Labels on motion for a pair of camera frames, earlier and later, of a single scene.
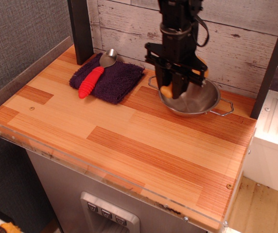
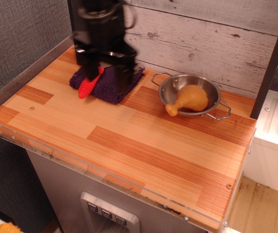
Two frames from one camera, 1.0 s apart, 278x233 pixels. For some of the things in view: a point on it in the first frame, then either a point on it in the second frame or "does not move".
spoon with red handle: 107,58 does not move
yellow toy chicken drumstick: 166,91 to 191,97
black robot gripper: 179,55 to 98,31
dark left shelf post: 83,44 does not move
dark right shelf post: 274,60 does not move
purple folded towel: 115,81 does not move
